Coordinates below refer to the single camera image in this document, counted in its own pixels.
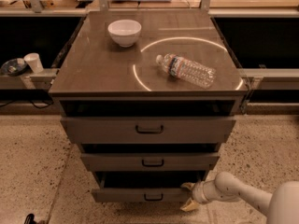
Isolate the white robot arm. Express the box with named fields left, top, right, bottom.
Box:
left=180, top=172, right=299, bottom=224

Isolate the black object at floor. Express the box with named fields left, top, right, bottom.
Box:
left=23, top=214, right=46, bottom=224

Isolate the white ceramic bowl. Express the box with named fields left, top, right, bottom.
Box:
left=107, top=20, right=142, bottom=48

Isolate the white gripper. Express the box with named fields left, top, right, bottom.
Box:
left=180, top=181, right=215, bottom=212

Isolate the white paper cup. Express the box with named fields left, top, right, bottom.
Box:
left=24, top=53, right=44, bottom=73

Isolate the grey drawer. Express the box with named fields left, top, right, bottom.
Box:
left=61, top=117, right=235, bottom=144
left=92, top=171, right=207, bottom=203
left=81, top=152, right=219, bottom=172

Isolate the dark round dish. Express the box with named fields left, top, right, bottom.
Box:
left=1, top=58, right=27, bottom=77

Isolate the clear plastic water bottle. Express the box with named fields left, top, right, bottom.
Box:
left=156, top=53, right=216, bottom=89

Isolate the black floor cable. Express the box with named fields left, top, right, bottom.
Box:
left=0, top=98, right=56, bottom=110

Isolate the grey drawer cabinet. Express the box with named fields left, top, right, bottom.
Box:
left=48, top=8, right=249, bottom=203

